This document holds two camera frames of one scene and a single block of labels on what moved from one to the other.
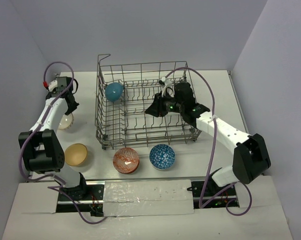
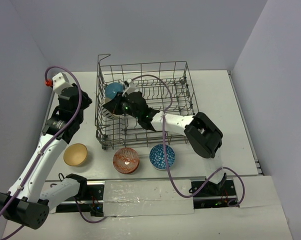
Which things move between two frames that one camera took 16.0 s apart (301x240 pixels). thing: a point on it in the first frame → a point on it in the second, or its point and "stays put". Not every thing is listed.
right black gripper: (157, 108) → (114, 105)
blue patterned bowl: (162, 157) stays put
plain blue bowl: (113, 91) stays put
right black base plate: (212, 189) stays put
